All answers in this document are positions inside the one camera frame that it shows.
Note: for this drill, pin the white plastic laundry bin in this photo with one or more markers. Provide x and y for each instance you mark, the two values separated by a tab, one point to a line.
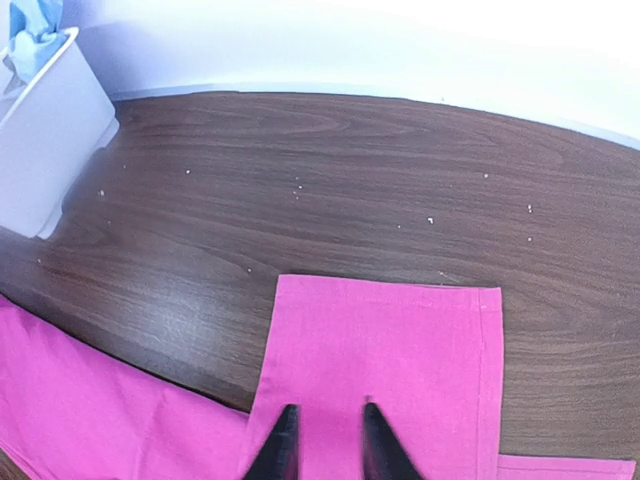
50	129

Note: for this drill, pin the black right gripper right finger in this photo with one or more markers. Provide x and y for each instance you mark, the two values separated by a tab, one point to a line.
383	455

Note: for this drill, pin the light blue shirt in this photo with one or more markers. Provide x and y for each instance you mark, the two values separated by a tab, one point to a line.
35	36

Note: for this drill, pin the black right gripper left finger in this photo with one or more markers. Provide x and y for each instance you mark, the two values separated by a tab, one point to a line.
277	459

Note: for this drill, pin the pink trousers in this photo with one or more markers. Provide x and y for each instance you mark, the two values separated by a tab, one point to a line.
430	358

